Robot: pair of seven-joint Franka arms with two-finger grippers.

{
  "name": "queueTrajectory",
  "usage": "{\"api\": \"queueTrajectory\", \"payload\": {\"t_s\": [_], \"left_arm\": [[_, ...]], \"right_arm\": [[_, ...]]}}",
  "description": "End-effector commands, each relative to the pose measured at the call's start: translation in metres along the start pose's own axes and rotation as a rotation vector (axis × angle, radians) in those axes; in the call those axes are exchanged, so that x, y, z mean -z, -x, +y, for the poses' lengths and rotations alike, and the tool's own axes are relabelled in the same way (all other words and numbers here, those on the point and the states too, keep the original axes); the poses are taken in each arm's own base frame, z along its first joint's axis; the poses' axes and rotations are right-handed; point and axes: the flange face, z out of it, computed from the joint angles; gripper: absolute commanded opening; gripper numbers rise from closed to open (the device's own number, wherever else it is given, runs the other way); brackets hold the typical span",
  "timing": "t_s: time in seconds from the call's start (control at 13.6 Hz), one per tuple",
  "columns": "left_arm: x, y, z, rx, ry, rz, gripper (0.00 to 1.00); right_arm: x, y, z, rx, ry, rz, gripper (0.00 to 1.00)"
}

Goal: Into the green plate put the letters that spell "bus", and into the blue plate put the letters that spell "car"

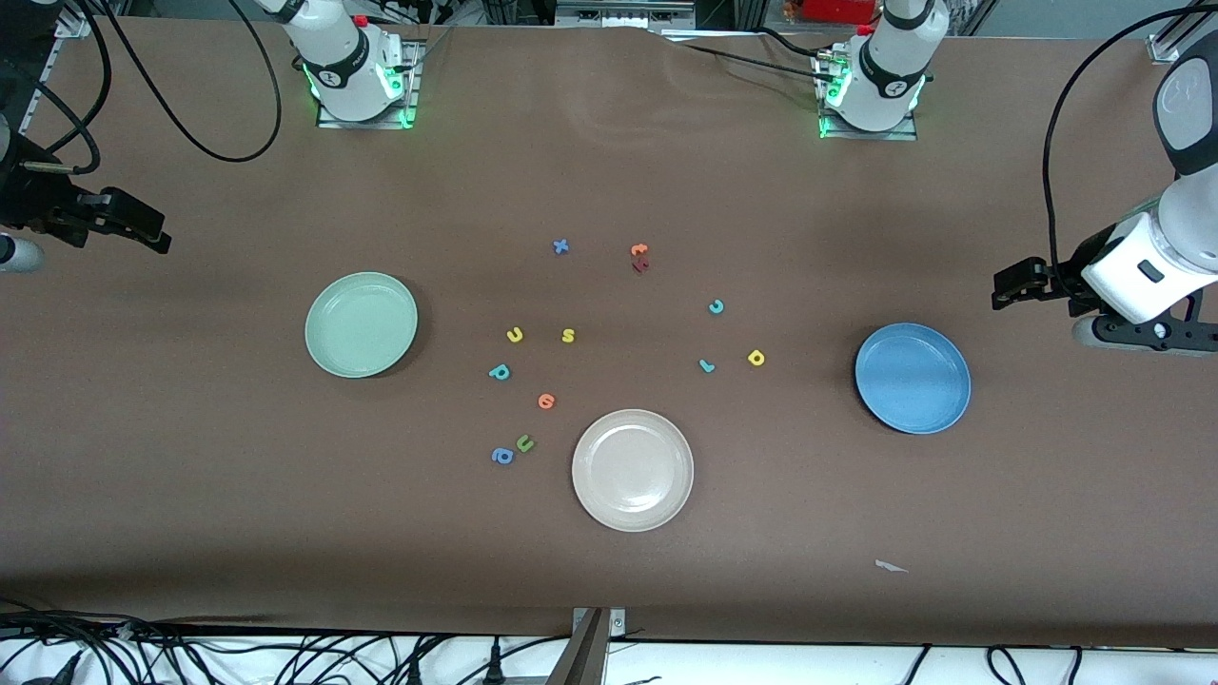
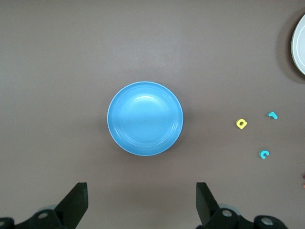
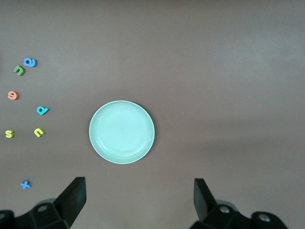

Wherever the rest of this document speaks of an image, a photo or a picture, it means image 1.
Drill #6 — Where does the blue plate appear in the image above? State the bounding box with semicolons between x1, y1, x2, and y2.
855;323;972;436

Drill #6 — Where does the aluminium corner extrusion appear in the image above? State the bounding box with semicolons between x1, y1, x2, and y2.
19;10;96;134
1147;0;1218;66

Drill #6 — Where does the light green plate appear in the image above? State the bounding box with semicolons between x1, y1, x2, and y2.
304;271;420;380

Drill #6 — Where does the red box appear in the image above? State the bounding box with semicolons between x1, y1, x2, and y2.
797;0;886;25

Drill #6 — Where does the brown table cover sheet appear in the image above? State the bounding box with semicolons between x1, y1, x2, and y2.
0;14;1218;648

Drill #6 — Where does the beige plate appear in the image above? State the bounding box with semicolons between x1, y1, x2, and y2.
571;408;696;533

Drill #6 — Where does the dark metal beam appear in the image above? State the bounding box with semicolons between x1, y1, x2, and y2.
545;609;610;685

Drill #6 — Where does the black cable with brass plug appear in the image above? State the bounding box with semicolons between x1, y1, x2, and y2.
19;81;102;177

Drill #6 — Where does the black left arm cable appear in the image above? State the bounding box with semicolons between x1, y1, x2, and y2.
1043;5;1218;286

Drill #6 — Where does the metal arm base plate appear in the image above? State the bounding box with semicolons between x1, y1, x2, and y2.
816;52;919;142
317;38;421;130

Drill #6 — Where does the thin black table cable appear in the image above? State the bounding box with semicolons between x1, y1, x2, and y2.
661;27;838;79

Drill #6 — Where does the black looped cable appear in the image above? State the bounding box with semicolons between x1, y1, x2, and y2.
985;645;1031;685

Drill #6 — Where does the silver metal frame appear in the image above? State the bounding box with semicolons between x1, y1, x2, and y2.
555;0;697;31

